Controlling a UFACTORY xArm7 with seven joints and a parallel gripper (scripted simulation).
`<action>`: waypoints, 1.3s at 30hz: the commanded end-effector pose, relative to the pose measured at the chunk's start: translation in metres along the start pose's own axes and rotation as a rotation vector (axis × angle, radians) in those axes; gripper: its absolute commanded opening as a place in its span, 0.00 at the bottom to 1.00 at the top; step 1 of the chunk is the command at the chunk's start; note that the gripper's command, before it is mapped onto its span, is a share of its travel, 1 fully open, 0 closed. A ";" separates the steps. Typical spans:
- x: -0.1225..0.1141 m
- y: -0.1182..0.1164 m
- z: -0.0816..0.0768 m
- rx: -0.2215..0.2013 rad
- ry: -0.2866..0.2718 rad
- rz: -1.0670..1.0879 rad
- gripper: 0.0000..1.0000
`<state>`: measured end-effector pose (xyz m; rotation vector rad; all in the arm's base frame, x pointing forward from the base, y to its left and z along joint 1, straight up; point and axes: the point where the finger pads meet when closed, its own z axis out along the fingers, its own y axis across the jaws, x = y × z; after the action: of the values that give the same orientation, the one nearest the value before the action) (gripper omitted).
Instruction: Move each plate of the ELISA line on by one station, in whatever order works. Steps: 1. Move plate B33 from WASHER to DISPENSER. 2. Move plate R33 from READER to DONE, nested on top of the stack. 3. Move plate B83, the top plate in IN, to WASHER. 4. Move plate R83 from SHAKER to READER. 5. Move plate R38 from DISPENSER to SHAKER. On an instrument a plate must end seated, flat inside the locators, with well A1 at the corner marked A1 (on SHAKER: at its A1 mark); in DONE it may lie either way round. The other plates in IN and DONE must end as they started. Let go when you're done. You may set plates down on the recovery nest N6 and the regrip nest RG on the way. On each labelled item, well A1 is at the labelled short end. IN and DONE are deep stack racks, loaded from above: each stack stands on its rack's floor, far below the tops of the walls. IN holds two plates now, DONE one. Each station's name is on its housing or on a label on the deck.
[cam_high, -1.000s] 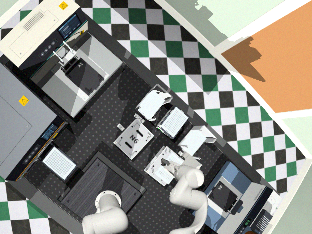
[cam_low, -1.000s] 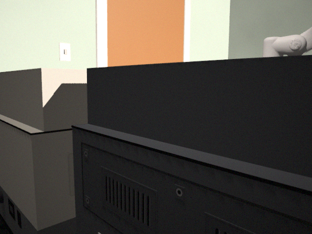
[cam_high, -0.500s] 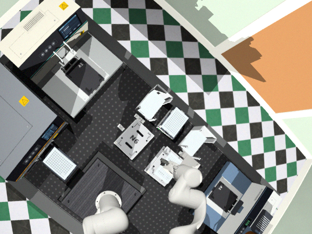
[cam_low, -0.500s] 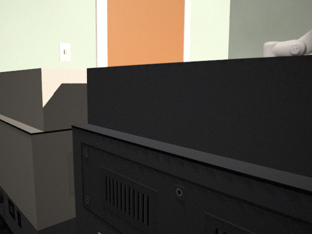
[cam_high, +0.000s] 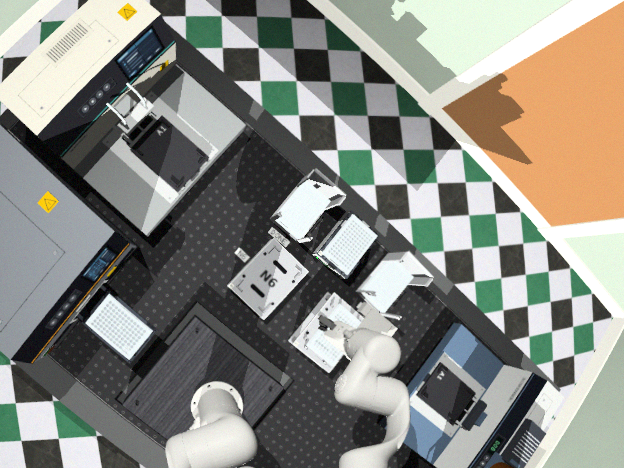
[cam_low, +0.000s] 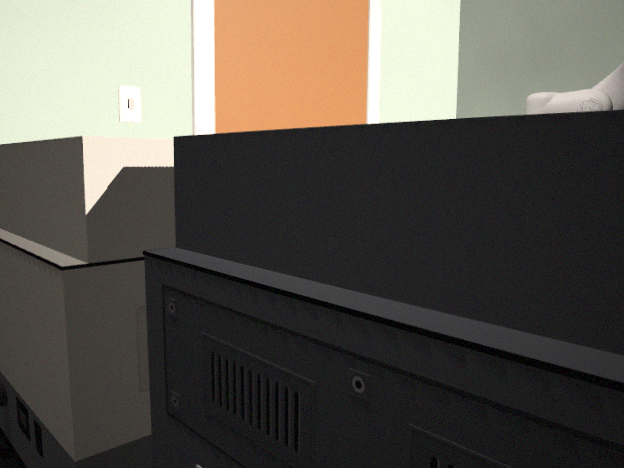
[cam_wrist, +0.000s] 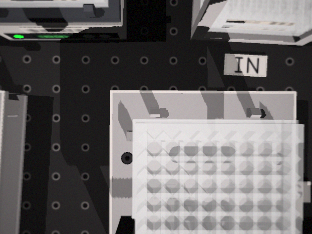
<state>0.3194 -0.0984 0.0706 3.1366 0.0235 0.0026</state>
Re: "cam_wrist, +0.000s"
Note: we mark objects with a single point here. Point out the grey nest plate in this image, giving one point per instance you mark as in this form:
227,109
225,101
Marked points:
10,194

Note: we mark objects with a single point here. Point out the white rectangular plate nest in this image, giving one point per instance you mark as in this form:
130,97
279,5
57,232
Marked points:
126,105

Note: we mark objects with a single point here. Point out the grey perforated base plate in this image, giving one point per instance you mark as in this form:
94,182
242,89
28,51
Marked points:
66,170

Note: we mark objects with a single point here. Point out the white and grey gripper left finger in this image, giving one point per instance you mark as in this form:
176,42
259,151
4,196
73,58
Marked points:
126,225

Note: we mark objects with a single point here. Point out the grey rg label plate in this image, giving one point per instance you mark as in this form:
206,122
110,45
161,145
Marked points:
306,191

